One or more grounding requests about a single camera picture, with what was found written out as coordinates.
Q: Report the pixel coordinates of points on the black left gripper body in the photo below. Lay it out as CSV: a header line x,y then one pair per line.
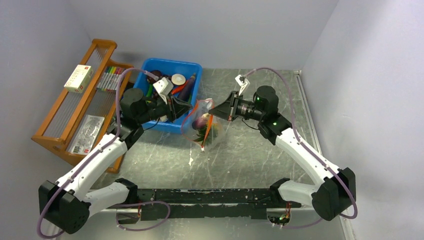
x,y
155,110

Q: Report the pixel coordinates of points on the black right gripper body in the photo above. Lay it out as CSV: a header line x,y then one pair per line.
x,y
247,109

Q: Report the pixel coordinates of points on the clear zip top bag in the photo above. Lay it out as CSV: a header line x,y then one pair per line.
x,y
201,107

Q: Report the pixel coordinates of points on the dark red toy fruit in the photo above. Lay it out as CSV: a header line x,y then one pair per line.
x,y
157,73

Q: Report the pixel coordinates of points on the orange toy pineapple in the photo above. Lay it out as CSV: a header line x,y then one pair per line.
x,y
207,135

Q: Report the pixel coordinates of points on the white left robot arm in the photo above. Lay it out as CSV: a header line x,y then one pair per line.
x,y
66,204

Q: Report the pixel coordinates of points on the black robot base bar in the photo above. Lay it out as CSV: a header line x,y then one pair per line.
x,y
158,203

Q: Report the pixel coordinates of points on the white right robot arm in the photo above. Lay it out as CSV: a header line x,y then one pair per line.
x,y
333,189

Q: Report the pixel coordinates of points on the orange toy carrot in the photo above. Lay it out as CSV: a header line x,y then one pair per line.
x,y
177,89

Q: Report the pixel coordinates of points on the green toy pepper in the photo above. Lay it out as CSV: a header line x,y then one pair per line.
x,y
150,91

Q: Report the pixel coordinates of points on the blue plastic bin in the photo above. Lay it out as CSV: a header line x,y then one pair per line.
x,y
170,68

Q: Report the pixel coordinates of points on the coloured marker set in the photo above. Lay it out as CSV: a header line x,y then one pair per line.
x,y
109,79

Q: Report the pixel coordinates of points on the white cardboard box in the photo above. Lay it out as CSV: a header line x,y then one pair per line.
x,y
79,79

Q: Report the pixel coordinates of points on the clear packaged item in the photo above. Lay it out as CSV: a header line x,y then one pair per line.
x,y
84,139

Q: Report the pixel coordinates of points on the wooden shelf rack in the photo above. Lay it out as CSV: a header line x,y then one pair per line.
x,y
65,118

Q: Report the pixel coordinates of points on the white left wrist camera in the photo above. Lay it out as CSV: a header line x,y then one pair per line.
x,y
163,87

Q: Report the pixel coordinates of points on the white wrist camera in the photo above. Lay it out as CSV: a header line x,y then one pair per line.
x,y
163,87
243,83

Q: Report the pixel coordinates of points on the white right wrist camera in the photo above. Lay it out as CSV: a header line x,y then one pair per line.
x,y
243,83

